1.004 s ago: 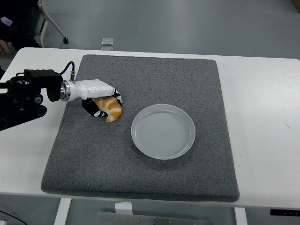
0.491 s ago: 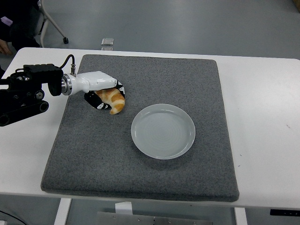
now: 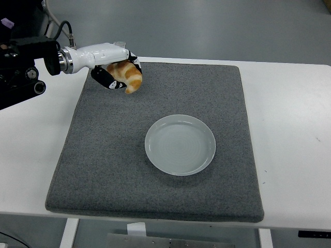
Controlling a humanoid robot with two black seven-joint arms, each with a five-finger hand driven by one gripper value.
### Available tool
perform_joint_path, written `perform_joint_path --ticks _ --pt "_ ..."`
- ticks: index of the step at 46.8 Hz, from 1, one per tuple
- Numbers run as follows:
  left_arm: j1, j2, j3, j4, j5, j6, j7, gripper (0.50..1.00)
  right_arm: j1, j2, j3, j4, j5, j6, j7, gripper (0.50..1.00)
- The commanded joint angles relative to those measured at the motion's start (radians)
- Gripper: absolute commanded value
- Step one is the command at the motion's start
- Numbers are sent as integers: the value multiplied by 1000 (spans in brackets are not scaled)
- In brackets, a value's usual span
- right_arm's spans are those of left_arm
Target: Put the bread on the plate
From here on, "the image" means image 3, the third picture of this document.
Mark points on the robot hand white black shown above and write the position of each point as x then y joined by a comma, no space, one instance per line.
98,54

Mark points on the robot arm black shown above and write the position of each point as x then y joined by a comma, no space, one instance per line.
20,75

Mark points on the white frame chair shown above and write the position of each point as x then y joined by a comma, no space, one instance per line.
50,15

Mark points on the grey felt mat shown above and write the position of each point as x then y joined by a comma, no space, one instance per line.
155,196

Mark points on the light grey round plate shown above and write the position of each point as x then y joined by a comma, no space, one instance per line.
180,146

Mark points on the person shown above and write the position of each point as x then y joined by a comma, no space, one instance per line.
20,13

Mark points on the white table leg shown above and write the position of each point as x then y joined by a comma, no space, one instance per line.
68,233
265,239

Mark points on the grey metal plate with screws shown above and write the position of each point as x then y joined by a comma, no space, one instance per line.
165,242

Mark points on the croissant bread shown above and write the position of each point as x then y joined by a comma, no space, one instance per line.
129,76

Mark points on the small clear square floor box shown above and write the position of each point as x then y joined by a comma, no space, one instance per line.
119,43

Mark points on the black table control panel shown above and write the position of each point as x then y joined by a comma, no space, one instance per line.
314,234

